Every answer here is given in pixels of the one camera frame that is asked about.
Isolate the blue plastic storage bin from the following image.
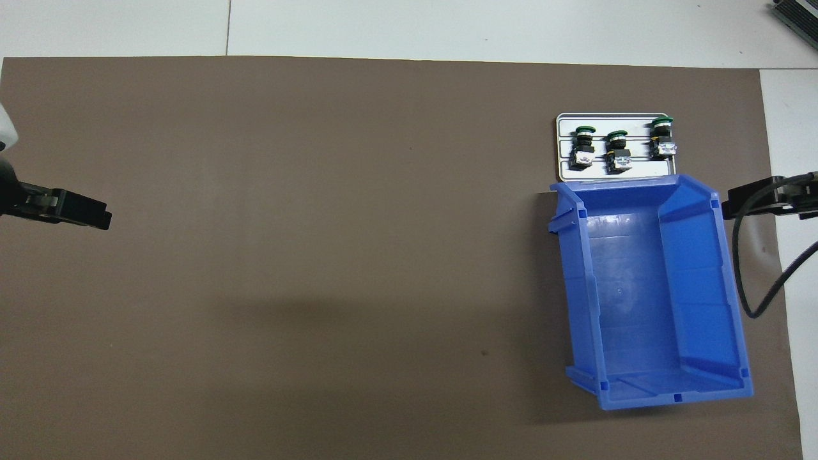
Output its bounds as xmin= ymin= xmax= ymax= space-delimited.
xmin=548 ymin=174 xmax=755 ymax=411

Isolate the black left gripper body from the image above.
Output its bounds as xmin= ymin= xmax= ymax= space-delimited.
xmin=0 ymin=157 xmax=25 ymax=218

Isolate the grey ribbed metal device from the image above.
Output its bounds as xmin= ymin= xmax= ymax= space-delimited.
xmin=770 ymin=0 xmax=818 ymax=40

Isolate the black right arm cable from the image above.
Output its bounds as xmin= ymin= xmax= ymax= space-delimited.
xmin=733 ymin=171 xmax=818 ymax=319

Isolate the brown paper table mat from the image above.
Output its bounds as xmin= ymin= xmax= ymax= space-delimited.
xmin=0 ymin=56 xmax=805 ymax=460

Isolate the silver metal tray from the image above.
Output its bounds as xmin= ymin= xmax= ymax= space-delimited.
xmin=555 ymin=112 xmax=679 ymax=184

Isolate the green push button switch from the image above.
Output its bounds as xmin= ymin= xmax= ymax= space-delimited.
xmin=606 ymin=130 xmax=634 ymax=174
xmin=649 ymin=116 xmax=679 ymax=159
xmin=570 ymin=126 xmax=598 ymax=171

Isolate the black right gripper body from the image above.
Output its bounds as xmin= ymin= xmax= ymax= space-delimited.
xmin=796 ymin=172 xmax=818 ymax=222

